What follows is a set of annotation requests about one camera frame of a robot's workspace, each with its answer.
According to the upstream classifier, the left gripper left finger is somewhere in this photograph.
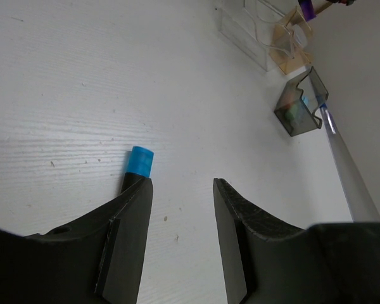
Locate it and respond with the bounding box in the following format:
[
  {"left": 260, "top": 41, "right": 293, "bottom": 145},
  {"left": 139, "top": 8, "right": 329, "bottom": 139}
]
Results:
[{"left": 0, "top": 177, "right": 153, "bottom": 303}]

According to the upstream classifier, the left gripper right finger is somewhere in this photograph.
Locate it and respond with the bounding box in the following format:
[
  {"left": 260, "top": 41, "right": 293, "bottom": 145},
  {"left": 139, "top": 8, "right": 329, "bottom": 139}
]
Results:
[{"left": 213, "top": 179, "right": 380, "bottom": 303}]

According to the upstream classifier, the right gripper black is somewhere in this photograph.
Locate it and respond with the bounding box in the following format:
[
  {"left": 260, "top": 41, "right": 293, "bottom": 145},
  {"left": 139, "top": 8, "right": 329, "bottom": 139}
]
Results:
[{"left": 326, "top": 0, "right": 355, "bottom": 5}]

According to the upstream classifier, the purple highlighter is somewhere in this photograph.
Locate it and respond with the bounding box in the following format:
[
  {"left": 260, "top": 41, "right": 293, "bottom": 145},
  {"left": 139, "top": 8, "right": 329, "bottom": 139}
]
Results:
[{"left": 298, "top": 0, "right": 316, "bottom": 22}]

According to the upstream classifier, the clear spray bottle blue cap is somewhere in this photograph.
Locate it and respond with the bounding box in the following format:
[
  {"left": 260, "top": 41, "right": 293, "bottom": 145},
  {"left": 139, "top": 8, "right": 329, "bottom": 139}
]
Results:
[{"left": 319, "top": 103, "right": 337, "bottom": 135}]

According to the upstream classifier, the green highlighter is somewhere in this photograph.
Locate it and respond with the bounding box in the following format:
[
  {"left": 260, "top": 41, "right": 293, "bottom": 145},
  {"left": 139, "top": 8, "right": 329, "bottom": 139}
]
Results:
[{"left": 284, "top": 104, "right": 304, "bottom": 123}]

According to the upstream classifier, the light blue highlighter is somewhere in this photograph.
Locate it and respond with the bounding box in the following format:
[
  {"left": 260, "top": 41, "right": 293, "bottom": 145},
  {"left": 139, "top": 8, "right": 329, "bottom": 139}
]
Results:
[{"left": 298, "top": 96, "right": 309, "bottom": 111}]

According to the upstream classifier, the small bottle in orange container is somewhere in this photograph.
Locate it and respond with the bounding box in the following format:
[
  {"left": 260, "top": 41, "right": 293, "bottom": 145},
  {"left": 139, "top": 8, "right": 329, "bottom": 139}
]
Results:
[{"left": 293, "top": 25, "right": 308, "bottom": 49}]

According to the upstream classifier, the orange transparent container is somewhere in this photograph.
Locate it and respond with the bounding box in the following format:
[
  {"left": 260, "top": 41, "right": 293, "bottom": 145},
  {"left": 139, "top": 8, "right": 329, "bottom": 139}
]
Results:
[{"left": 269, "top": 6, "right": 313, "bottom": 75}]

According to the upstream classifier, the clear plastic container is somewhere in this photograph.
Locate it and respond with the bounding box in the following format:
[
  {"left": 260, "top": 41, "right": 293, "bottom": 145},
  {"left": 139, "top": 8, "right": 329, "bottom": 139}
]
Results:
[{"left": 219, "top": 1, "right": 289, "bottom": 72}]

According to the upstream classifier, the dark grey transparent container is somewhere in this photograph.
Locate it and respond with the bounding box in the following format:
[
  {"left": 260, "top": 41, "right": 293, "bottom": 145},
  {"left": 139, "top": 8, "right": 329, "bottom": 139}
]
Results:
[{"left": 274, "top": 66, "right": 329, "bottom": 137}]

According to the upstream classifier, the black blue highlighter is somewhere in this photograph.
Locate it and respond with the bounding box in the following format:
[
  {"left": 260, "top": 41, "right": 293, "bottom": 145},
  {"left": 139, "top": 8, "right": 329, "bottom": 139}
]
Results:
[{"left": 118, "top": 146, "right": 155, "bottom": 194}]

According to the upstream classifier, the aluminium rail right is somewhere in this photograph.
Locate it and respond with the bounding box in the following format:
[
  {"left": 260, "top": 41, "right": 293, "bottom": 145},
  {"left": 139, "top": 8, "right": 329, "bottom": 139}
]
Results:
[{"left": 319, "top": 98, "right": 380, "bottom": 222}]

